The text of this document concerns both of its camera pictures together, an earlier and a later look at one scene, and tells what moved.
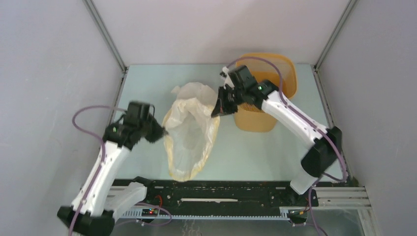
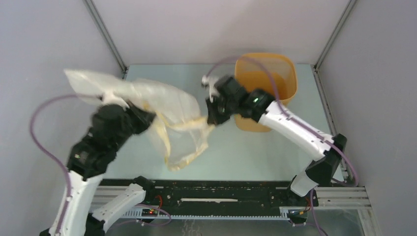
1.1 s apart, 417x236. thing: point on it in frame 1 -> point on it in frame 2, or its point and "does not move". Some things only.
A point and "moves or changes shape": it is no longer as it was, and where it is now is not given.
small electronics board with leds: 150,212 does not move
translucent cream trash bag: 193,132 moves or changes shape
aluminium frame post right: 350,5 does not move
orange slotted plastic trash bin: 249,117 does not move
